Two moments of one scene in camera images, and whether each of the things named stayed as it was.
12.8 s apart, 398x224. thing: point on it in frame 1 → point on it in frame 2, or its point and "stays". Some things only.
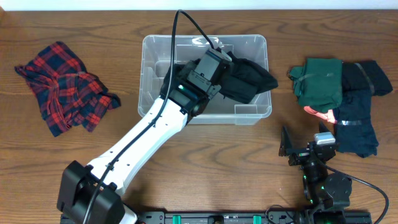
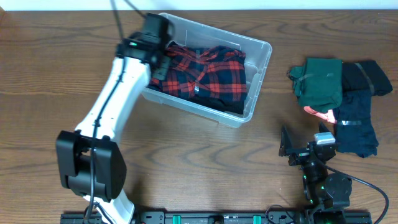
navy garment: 356,133 stays
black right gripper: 300,155 stays
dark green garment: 318,84 stays
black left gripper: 190,69 → 161,67
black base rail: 233,217 stays
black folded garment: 365,74 stays
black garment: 170,75 → 217,105
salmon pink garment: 329,116 stays
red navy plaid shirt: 67,92 → 211,71
